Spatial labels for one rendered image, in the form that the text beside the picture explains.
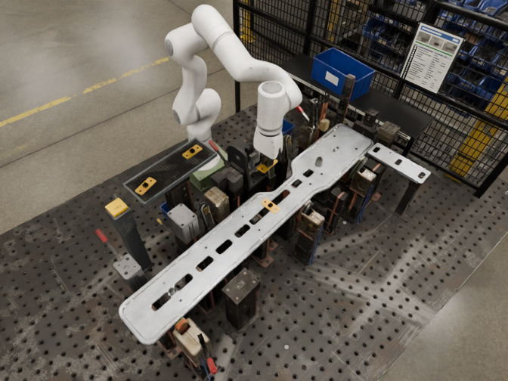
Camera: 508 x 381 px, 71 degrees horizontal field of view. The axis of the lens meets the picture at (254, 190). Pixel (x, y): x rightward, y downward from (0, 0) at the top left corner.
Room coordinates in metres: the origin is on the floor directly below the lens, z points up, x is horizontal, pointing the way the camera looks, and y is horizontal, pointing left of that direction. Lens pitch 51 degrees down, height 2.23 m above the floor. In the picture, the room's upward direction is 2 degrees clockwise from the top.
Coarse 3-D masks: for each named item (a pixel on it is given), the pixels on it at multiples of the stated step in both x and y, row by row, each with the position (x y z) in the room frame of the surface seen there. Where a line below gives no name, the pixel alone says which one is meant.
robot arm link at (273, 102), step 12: (264, 84) 0.93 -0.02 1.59; (276, 84) 0.93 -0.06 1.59; (264, 96) 0.88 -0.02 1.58; (276, 96) 0.88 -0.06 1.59; (288, 96) 0.93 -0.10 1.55; (264, 108) 0.88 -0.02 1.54; (276, 108) 0.88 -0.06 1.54; (288, 108) 0.91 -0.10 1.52; (264, 120) 0.88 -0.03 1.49; (276, 120) 0.88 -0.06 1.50
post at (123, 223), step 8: (128, 208) 0.78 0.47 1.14; (112, 216) 0.74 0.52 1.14; (120, 216) 0.74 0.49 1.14; (128, 216) 0.76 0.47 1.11; (120, 224) 0.73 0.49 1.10; (128, 224) 0.75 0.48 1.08; (136, 224) 0.77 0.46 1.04; (120, 232) 0.72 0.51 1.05; (128, 232) 0.74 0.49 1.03; (136, 232) 0.77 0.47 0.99; (128, 240) 0.73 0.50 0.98; (136, 240) 0.76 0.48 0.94; (128, 248) 0.75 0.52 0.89; (136, 248) 0.75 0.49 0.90; (144, 248) 0.77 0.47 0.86; (136, 256) 0.74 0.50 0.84; (144, 256) 0.76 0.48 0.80; (144, 264) 0.75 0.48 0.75; (152, 264) 0.77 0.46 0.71; (144, 272) 0.73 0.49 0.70
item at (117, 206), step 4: (116, 200) 0.80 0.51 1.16; (120, 200) 0.80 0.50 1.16; (108, 204) 0.78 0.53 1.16; (112, 204) 0.78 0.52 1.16; (116, 204) 0.78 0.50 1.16; (120, 204) 0.78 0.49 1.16; (124, 204) 0.78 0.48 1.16; (108, 208) 0.76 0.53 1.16; (112, 208) 0.76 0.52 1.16; (116, 208) 0.76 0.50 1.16; (120, 208) 0.76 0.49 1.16; (124, 208) 0.76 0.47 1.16; (112, 212) 0.74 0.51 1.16; (116, 212) 0.74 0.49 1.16; (120, 212) 0.75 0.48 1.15
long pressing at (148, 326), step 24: (312, 144) 1.29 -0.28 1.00; (336, 144) 1.30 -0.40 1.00; (360, 144) 1.31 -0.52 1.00; (312, 168) 1.14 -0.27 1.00; (336, 168) 1.14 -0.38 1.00; (264, 192) 0.98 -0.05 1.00; (312, 192) 1.00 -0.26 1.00; (240, 216) 0.85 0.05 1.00; (264, 216) 0.86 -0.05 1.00; (288, 216) 0.86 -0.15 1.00; (216, 240) 0.73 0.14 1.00; (240, 240) 0.74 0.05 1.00; (264, 240) 0.74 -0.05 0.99; (192, 264) 0.63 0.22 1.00; (216, 264) 0.63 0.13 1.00; (144, 288) 0.52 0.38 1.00; (168, 288) 0.53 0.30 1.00; (192, 288) 0.53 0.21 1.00; (120, 312) 0.44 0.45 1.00; (144, 312) 0.44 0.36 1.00; (168, 312) 0.44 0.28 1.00; (144, 336) 0.36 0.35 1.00
